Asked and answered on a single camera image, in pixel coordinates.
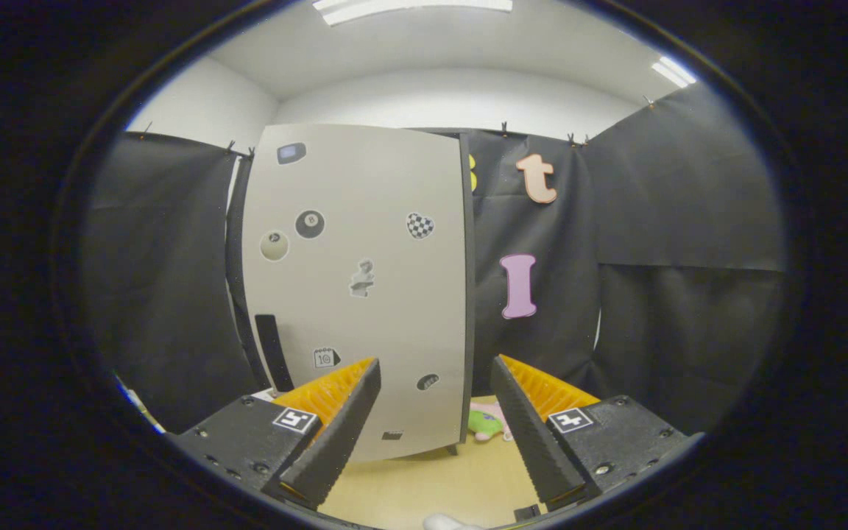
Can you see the pink and green plush toy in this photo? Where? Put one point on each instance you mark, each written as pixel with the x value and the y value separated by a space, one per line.
pixel 484 423

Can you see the black backdrop cloth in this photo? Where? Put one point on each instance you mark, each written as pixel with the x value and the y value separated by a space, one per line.
pixel 689 184

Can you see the white rounded object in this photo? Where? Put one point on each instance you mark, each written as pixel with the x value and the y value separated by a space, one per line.
pixel 446 523

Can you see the grey shoe cabinet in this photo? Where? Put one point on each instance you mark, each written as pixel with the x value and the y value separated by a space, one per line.
pixel 236 280

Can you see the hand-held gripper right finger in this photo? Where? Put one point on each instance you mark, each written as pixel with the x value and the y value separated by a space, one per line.
pixel 534 442

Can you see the small ceiling light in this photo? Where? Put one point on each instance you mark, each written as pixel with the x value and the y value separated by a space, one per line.
pixel 673 71

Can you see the long ceiling light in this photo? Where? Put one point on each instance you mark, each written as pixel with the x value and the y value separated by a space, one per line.
pixel 409 9

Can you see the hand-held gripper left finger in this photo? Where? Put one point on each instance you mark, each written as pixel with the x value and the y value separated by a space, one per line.
pixel 336 442

